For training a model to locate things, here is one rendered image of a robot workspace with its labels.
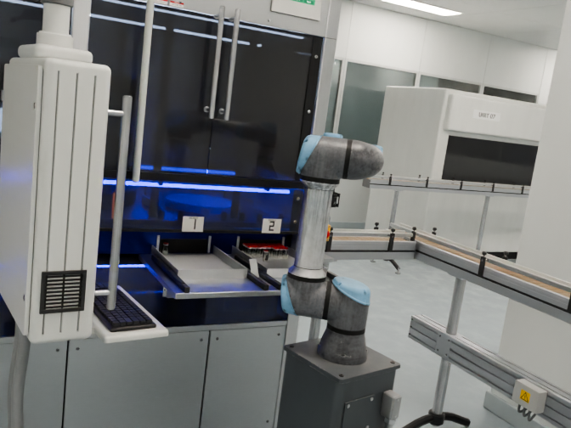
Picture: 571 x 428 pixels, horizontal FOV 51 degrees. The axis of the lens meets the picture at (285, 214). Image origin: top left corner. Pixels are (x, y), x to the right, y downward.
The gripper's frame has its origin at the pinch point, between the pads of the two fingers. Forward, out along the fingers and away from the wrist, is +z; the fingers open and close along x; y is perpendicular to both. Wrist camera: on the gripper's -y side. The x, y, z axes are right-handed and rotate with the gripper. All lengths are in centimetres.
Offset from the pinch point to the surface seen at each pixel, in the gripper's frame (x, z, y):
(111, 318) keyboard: -80, 25, 21
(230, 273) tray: -34.7, 18.1, 2.1
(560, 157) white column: 143, -36, -11
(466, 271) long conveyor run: 82, 20, 0
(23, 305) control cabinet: -105, 18, 28
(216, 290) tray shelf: -45, 20, 15
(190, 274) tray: -50, 18, 2
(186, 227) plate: -44, 7, -24
